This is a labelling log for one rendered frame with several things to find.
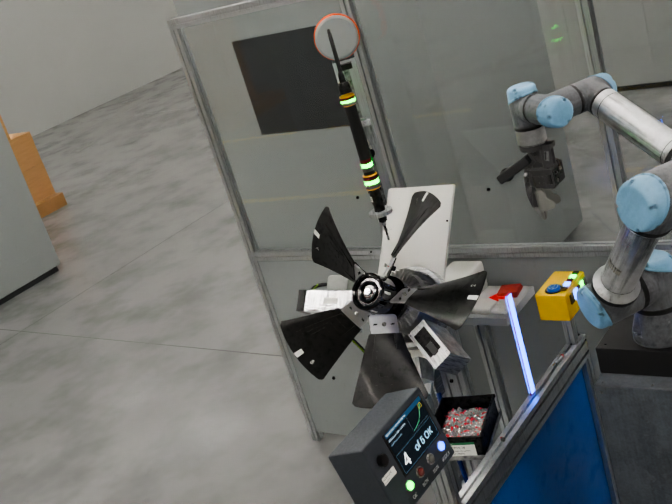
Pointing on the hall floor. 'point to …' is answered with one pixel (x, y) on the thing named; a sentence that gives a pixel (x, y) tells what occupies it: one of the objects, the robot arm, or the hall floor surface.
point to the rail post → (599, 428)
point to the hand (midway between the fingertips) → (541, 214)
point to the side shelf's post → (493, 373)
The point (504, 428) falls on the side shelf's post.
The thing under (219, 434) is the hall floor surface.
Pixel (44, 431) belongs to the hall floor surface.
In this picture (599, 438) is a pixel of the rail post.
